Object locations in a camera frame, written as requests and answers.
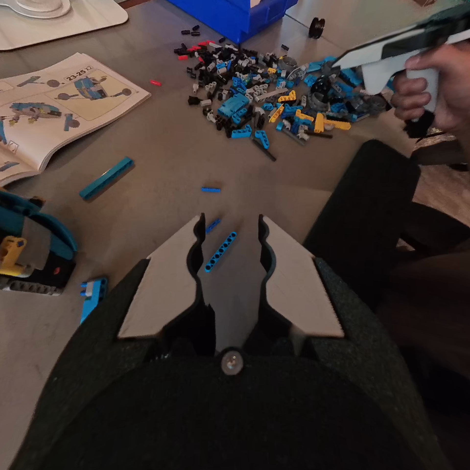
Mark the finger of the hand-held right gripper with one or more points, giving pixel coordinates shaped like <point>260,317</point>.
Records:
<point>382,73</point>
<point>367,51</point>

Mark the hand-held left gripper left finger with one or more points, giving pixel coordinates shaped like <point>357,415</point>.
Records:
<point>161,297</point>

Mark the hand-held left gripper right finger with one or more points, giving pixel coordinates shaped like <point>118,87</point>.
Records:
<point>301,297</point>

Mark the small blue perforated beam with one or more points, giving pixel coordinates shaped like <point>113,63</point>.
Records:
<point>220,252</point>

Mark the small blue pin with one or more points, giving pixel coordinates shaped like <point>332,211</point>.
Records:
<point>211,189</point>
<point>213,225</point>

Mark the pile of building pieces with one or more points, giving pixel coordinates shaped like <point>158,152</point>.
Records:
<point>238,106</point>

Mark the blue toy robot model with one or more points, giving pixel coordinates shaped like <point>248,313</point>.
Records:
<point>40,227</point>

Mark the person's right hand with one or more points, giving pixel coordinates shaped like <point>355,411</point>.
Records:
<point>455,91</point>

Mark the grey toothed wheel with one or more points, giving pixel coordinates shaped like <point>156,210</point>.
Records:
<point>375,105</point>
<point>318,102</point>
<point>288,63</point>

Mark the black rubber tyre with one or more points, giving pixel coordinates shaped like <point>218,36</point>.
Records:
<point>321,86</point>
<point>316,27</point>

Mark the crinkled silver wrapper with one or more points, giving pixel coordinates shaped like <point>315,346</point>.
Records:
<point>438,143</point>

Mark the black perforated office chair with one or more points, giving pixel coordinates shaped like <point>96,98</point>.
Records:
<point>363,205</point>

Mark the thick teal perforated beam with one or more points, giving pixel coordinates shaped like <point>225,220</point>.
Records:
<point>106,178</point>

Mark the person's brown shirt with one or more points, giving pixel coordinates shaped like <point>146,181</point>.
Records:
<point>433,312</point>

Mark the blue storage bin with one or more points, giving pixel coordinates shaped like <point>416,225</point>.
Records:
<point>235,18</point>

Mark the instruction booklet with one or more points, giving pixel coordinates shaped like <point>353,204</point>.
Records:
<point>55,121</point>

